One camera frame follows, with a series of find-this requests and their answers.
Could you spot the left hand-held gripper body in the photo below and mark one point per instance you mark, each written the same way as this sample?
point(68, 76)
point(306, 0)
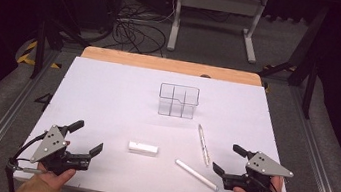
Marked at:
point(50, 146)

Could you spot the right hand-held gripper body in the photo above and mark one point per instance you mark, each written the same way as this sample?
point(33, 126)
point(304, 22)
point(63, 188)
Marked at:
point(264, 168)

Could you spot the plain white pen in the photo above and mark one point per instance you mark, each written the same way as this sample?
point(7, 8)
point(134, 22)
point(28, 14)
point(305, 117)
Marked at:
point(196, 174)

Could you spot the thin white pen with clip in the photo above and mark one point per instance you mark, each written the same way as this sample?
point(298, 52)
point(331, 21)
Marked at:
point(203, 144)

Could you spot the clear plastic divided organizer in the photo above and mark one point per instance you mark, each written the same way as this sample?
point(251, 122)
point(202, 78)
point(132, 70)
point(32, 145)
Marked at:
point(176, 108)

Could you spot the person's left hand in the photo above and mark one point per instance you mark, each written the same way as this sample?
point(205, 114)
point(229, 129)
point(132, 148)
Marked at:
point(56, 178)

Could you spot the white board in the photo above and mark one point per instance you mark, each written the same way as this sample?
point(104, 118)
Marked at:
point(107, 100)

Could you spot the black tape floor mark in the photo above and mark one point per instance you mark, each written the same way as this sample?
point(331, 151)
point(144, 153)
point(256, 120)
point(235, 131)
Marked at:
point(44, 100)

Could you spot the white rectangular eraser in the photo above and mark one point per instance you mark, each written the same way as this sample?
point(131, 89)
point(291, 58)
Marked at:
point(143, 148)

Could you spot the black metal stand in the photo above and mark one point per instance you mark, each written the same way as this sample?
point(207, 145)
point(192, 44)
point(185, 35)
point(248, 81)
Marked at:
point(310, 82)
point(40, 47)

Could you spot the yellow black hazard tape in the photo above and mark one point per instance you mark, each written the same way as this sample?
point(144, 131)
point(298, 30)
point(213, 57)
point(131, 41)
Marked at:
point(26, 54)

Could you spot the wooden table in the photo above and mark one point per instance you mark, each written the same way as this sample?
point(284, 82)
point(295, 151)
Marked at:
point(163, 64)

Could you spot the white metal stand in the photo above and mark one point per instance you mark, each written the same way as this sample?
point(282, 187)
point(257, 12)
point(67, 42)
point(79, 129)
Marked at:
point(218, 3)

